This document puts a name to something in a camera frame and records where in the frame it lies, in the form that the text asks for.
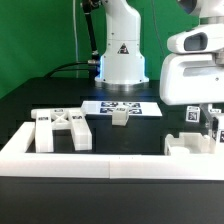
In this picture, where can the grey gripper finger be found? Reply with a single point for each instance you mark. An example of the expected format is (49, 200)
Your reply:
(207, 111)

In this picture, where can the white marker sheet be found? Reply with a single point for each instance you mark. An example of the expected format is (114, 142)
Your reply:
(135, 108)

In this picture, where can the small tag cube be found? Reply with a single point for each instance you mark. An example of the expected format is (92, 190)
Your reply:
(215, 110)
(192, 114)

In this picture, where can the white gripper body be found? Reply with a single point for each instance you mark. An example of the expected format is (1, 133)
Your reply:
(194, 72)

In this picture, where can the right small tag cube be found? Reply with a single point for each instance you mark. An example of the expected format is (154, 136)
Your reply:
(215, 110)

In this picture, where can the white U-shaped fence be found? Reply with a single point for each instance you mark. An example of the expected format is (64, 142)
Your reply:
(15, 160)

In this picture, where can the white chair back frame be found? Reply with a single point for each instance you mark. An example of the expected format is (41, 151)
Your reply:
(57, 119)

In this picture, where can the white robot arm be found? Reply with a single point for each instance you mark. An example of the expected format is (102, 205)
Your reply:
(122, 64)

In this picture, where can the left small tag cube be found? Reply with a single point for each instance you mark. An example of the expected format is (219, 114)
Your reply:
(192, 114)

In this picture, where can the white chair seat part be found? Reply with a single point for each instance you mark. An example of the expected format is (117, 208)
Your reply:
(187, 143)

